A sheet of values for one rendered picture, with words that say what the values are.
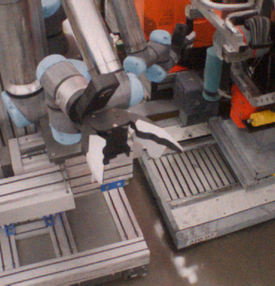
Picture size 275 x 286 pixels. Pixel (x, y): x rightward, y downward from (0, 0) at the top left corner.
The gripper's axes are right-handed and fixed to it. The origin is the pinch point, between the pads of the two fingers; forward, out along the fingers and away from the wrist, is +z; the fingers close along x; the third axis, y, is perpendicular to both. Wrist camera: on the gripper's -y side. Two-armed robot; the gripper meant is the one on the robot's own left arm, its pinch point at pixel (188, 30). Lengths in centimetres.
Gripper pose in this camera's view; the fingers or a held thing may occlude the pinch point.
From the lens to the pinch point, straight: 182.8
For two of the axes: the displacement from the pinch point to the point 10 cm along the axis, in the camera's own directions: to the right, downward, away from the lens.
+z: 4.6, -6.3, 6.2
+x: 8.9, 3.3, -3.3
